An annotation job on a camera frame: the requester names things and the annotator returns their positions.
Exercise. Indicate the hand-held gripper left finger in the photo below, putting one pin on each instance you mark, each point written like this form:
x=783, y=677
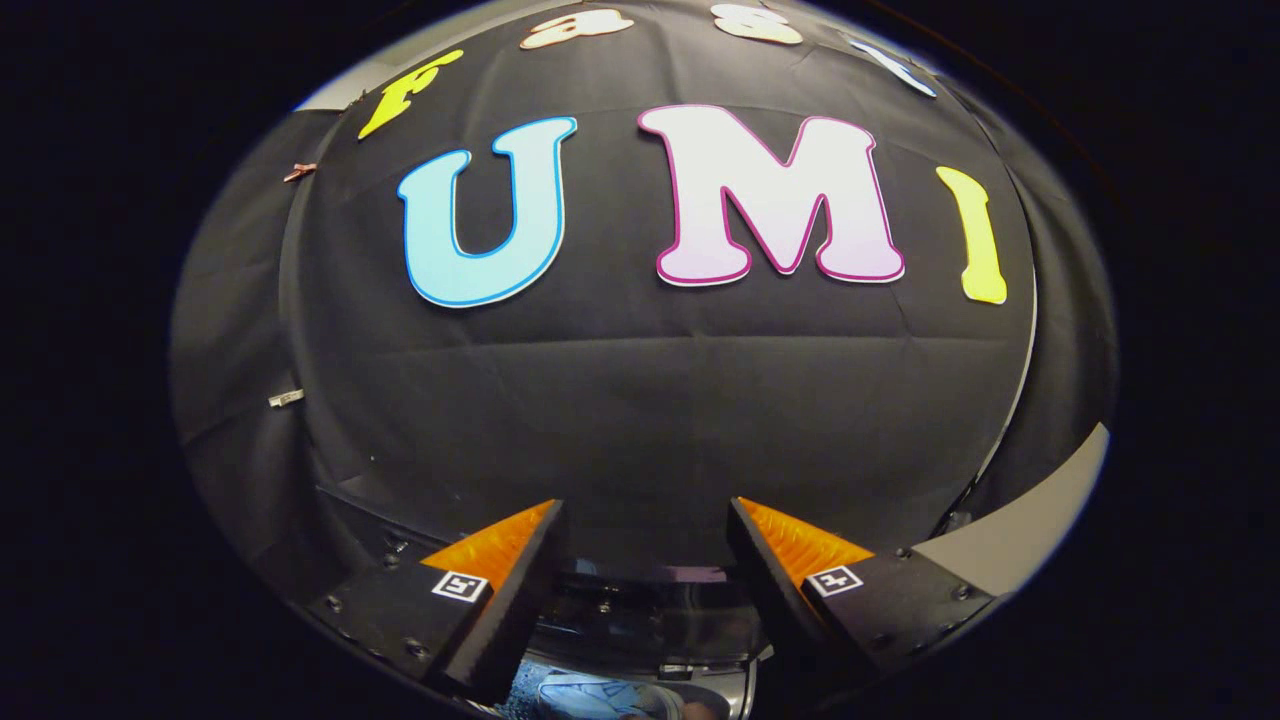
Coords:
x=515, y=600

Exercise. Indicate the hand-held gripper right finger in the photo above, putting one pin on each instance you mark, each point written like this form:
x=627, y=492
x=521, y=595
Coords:
x=775, y=600

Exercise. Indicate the grey washing machine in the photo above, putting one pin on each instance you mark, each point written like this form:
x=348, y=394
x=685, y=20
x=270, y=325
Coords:
x=640, y=620

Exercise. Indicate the light blue shirt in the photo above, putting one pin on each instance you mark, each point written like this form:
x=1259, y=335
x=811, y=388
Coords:
x=600, y=695

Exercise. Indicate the black backdrop cloth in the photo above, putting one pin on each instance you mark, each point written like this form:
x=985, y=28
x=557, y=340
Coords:
x=640, y=400

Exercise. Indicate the silver clip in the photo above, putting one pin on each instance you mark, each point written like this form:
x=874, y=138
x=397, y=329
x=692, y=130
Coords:
x=286, y=398

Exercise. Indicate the pink clip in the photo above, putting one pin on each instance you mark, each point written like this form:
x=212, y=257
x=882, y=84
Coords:
x=299, y=171

